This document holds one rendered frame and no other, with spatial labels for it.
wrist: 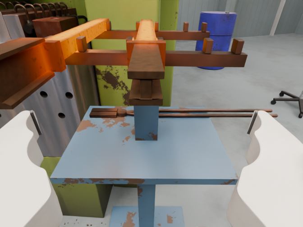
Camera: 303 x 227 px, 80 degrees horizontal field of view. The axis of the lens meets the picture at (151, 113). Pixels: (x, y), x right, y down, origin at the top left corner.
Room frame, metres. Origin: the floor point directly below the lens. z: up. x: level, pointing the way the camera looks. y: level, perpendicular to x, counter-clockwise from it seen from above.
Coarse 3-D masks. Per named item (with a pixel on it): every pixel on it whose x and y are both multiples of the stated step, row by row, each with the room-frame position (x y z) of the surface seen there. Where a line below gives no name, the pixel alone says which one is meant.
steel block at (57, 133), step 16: (80, 80) 0.60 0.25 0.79; (96, 80) 0.75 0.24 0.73; (32, 96) 0.54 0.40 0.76; (48, 96) 0.54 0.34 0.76; (64, 96) 0.54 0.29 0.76; (80, 96) 0.57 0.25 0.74; (96, 96) 0.72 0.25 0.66; (0, 112) 0.55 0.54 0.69; (16, 112) 0.55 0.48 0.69; (48, 112) 0.54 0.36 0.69; (64, 112) 0.54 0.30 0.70; (80, 112) 0.55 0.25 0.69; (0, 128) 0.55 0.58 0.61; (48, 128) 0.54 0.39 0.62; (64, 128) 0.54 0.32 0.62; (48, 144) 0.54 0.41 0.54; (64, 144) 0.54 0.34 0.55
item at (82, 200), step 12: (48, 156) 0.55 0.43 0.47; (48, 168) 0.54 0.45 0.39; (60, 192) 0.54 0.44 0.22; (72, 192) 0.54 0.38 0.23; (84, 192) 0.54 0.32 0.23; (96, 192) 0.54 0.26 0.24; (108, 192) 0.66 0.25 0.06; (60, 204) 0.54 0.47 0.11; (72, 204) 0.54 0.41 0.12; (84, 204) 0.54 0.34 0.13; (96, 204) 0.54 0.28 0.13; (84, 216) 0.54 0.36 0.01; (96, 216) 0.54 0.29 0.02
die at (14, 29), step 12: (0, 12) 0.60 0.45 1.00; (12, 12) 0.65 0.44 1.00; (24, 12) 0.71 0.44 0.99; (48, 12) 0.77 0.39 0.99; (60, 12) 0.86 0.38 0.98; (72, 12) 0.97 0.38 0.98; (0, 24) 0.60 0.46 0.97; (12, 24) 0.60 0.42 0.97; (24, 24) 0.62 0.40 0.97; (0, 36) 0.61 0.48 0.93; (12, 36) 0.60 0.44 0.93; (24, 36) 0.60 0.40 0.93; (36, 36) 0.66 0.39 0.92
